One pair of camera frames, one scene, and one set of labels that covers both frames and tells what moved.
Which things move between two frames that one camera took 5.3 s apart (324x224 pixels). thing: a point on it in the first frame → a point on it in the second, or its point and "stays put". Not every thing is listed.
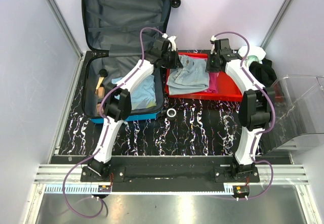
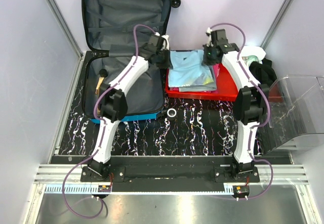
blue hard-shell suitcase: [121, 22] stays put
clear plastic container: [299, 106] stays put
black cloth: [264, 72] stays put
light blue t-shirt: [143, 95] → [187, 69]
